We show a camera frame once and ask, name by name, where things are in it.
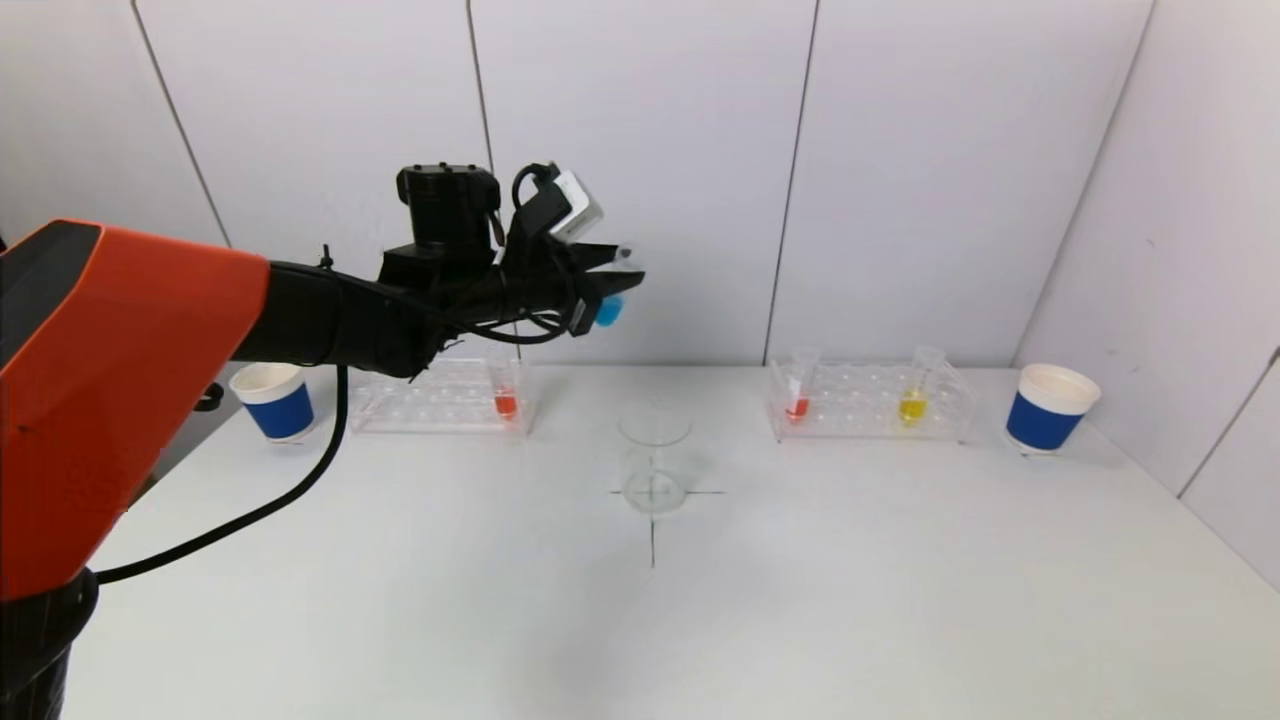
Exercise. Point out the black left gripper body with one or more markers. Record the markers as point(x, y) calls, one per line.
point(579, 298)

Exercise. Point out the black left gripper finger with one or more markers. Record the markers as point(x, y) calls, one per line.
point(600, 253)
point(615, 284)

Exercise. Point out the blue pigment test tube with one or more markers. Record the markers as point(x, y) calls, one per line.
point(609, 312)

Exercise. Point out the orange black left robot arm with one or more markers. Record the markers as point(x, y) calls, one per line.
point(120, 380)

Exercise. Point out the red pigment test tube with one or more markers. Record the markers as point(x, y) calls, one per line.
point(506, 404)
point(797, 407)

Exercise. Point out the clear acrylic test tube rack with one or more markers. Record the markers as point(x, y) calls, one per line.
point(450, 405)
point(860, 405)

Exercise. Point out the clear glass beaker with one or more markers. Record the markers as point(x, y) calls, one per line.
point(654, 470)

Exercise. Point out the yellow pigment test tube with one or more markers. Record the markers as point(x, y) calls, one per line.
point(910, 408)

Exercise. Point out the blue white paper cup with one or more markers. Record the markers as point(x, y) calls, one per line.
point(282, 412)
point(1042, 422)

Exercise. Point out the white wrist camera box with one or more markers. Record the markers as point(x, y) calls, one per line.
point(578, 207)

